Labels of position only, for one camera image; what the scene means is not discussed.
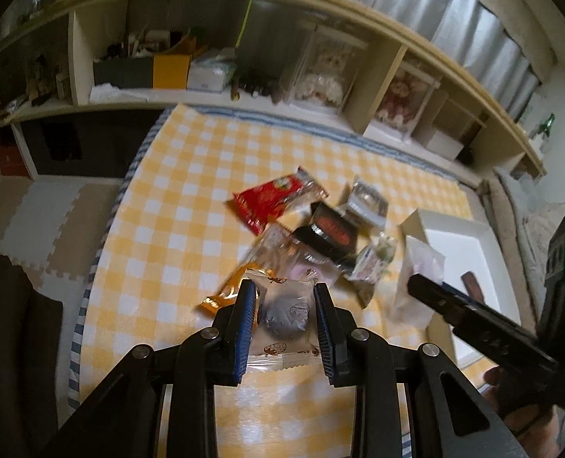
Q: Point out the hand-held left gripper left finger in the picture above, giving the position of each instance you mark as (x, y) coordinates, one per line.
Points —
(246, 329)

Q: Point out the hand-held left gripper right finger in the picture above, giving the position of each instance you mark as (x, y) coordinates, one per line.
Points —
(323, 329)

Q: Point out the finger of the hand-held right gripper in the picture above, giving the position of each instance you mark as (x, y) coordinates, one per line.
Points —
(454, 307)

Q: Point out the purple donut clear packet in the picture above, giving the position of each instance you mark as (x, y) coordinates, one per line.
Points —
(282, 312)

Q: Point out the orange snack packet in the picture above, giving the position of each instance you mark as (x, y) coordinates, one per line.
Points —
(223, 296)

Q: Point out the white tray box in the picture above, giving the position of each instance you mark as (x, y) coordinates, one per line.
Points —
(459, 253)

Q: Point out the pink donut clear packet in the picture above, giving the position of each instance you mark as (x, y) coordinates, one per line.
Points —
(416, 267)
(311, 267)

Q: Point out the small clear candy packet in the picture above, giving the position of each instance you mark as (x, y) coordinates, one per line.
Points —
(366, 269)

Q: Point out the beige donut clear packet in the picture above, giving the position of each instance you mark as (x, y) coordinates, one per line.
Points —
(273, 243)

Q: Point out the green leaf white packet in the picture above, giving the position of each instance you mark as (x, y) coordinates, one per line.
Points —
(386, 248)

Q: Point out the black snack packet red label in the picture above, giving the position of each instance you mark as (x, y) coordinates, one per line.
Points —
(330, 231)

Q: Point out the person's right forearm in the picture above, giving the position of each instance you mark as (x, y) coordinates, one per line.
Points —
(540, 446)

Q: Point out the person's right hand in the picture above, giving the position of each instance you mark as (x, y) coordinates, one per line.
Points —
(521, 398)

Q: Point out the beige blanket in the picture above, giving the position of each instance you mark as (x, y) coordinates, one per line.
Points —
(511, 229)

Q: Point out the silver snack packet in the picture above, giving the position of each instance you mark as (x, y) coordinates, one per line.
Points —
(366, 200)

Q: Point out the yellow checked tablecloth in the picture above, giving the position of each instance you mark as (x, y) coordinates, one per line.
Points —
(192, 191)

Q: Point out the small white box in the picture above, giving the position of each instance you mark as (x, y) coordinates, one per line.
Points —
(444, 144)

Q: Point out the green bottle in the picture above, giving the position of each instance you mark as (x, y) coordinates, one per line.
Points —
(546, 129)

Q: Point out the red dress doll box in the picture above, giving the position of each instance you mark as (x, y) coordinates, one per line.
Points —
(402, 100)

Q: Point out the foam floor mat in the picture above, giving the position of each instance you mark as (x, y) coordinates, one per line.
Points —
(39, 219)

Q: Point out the dark cloth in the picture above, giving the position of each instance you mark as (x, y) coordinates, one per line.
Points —
(10, 353)

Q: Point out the dark bottles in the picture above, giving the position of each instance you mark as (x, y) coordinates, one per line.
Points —
(256, 87)

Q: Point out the white dress doll box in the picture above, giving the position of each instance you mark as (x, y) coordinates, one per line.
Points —
(323, 76)

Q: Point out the tissue pack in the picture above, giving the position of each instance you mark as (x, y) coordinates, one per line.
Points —
(211, 72)

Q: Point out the orange storage box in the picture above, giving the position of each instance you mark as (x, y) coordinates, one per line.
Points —
(172, 71)

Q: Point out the dark storage box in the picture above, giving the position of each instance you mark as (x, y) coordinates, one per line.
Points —
(120, 72)

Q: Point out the grey curtain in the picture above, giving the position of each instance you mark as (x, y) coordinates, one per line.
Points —
(454, 19)

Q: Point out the wooden shelf unit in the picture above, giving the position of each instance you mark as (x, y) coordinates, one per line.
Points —
(79, 57)

